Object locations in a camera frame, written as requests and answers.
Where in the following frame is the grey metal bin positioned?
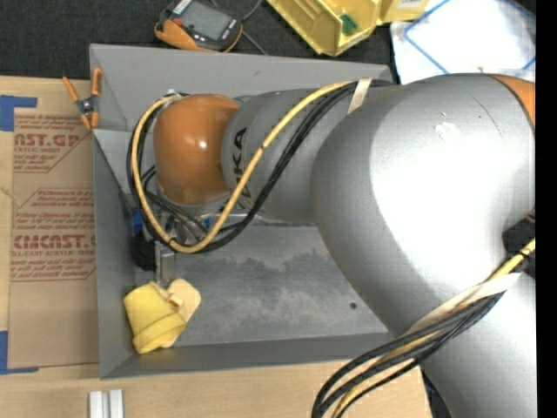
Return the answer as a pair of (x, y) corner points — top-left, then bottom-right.
(89, 44), (421, 381)

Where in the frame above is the brown cardboard board, red print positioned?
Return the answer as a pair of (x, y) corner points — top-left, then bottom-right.
(0, 75), (102, 376)

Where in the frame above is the yellow plastic cup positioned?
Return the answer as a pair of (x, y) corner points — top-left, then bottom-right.
(123, 281), (188, 355)

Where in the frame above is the pale yellow flat piece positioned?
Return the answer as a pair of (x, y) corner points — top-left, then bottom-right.
(157, 278), (202, 348)

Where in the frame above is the black cylinder on white bracket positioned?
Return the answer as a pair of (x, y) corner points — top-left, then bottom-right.
(129, 232), (158, 273)

